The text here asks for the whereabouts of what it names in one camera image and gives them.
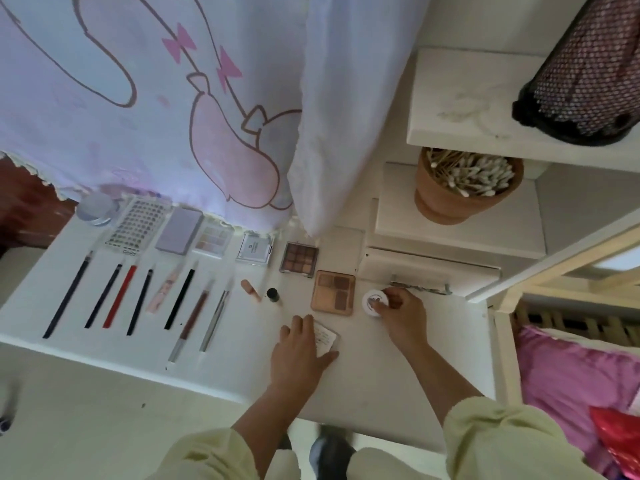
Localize person's right forearm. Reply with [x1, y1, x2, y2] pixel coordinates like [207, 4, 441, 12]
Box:
[405, 345, 601, 480]

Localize red shiny packet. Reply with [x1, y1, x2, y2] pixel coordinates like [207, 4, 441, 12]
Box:
[590, 407, 640, 480]

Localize tan eyeshadow palette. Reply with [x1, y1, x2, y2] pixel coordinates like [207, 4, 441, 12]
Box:
[311, 269, 357, 316]

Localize small white bow-handle drawer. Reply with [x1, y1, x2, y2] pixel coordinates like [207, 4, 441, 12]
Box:
[358, 245, 501, 296]

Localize dark container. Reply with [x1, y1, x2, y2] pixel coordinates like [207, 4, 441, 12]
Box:
[512, 0, 640, 148]

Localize white false eyelash tray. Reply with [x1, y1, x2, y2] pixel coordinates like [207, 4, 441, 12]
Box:
[105, 197, 169, 256]

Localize person's left hand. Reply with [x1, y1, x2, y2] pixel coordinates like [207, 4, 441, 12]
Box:
[270, 315, 341, 401]

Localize dark brown eyeshadow palette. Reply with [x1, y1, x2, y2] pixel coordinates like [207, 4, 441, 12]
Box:
[279, 241, 320, 278]

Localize red lip pencil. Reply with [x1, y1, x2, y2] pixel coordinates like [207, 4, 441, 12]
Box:
[102, 263, 139, 330]

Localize terracotta pot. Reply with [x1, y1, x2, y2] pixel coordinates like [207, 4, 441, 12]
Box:
[415, 147, 525, 226]

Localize round silver compact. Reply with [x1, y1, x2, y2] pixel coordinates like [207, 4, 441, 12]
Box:
[77, 191, 121, 227]

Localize person's right hand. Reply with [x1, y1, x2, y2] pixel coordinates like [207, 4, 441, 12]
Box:
[375, 285, 429, 356]

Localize pink cartoon print cloth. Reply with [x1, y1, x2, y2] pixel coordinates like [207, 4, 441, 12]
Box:
[0, 0, 431, 236]

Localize white table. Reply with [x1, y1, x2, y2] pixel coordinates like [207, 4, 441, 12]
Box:
[0, 209, 496, 451]

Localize lavender rectangular palette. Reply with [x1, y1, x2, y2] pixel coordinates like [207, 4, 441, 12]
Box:
[155, 205, 205, 256]

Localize white shelf unit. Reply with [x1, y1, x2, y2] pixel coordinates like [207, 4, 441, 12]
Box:
[355, 0, 640, 296]

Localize person's left forearm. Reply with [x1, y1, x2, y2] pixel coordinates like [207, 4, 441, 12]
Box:
[150, 389, 321, 480]

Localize bunch of cotton swabs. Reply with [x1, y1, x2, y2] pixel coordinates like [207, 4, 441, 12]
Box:
[428, 149, 517, 199]

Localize small round white jar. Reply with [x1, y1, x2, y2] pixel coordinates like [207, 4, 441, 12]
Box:
[362, 287, 393, 318]

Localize person's dark trousers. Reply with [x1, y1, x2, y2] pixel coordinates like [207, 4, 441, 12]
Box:
[310, 435, 356, 480]

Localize clear eyeshadow palette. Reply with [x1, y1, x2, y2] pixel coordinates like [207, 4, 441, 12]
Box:
[192, 219, 236, 261]

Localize wooden bed frame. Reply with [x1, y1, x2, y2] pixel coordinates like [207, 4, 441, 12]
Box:
[465, 209, 640, 406]

